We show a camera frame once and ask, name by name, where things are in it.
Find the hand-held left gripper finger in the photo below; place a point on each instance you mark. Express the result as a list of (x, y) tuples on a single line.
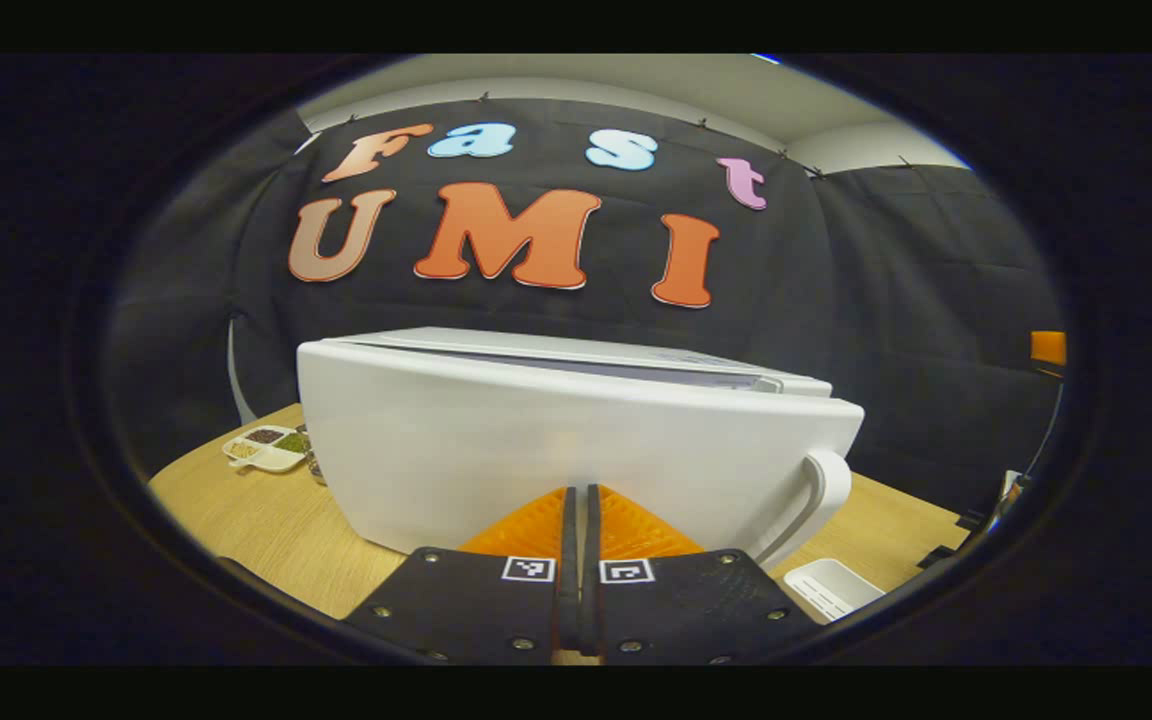
[(591, 540), (569, 540)]

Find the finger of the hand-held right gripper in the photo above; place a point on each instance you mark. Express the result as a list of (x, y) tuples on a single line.
[(1048, 350)]

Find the white microwave oven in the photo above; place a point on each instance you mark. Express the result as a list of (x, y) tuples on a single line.
[(536, 440)]

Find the black backdrop cloth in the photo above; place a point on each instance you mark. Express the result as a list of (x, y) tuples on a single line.
[(916, 280)]

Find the white ribbed tray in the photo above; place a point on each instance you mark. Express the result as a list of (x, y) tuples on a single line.
[(831, 588)]

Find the white divided plate with grains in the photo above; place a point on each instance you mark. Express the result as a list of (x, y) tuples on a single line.
[(266, 448)]

